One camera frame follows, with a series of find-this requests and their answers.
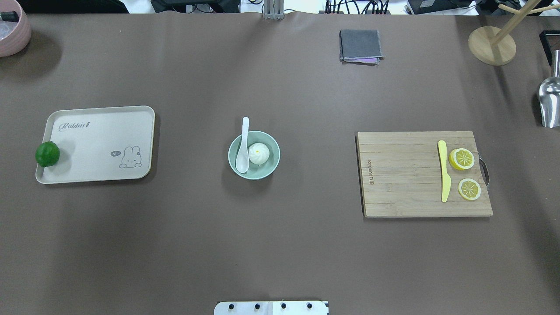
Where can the white steamed bun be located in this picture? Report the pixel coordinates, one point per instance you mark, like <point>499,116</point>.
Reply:
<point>258,153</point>

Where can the white ceramic spoon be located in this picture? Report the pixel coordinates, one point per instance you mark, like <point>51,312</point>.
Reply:
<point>242,158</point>

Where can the mint green bowl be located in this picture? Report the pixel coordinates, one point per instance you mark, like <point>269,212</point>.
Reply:
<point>256,172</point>

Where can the pink bowl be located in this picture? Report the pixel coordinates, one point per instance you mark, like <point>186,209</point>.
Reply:
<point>14,35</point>

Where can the grey folded cloth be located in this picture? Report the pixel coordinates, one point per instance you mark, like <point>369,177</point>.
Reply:
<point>360,46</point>

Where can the bamboo cutting board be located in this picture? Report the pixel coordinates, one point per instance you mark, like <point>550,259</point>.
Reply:
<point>400,175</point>

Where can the yellow plastic knife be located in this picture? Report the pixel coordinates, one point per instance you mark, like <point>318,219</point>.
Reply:
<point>445,177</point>

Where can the beige serving tray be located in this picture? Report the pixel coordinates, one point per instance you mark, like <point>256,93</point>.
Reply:
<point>99,144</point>

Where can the lemon slice lower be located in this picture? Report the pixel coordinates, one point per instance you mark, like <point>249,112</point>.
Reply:
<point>461,159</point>

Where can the lemon slice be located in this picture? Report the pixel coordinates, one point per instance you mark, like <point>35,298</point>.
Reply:
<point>469,189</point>
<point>461,159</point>

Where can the lemon slice upper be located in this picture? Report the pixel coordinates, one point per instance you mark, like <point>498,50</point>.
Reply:
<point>469,189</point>

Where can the green lime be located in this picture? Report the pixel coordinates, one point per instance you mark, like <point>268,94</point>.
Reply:
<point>47,154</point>

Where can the wooden mug tree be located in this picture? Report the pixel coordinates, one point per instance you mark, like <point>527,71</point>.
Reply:
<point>495,46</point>

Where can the metal scoop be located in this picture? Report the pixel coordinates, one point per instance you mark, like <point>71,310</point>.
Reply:
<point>549,95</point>

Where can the aluminium frame post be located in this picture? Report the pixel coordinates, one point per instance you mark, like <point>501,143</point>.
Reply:
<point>273,9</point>

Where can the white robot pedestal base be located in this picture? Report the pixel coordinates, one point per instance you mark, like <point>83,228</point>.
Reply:
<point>272,308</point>

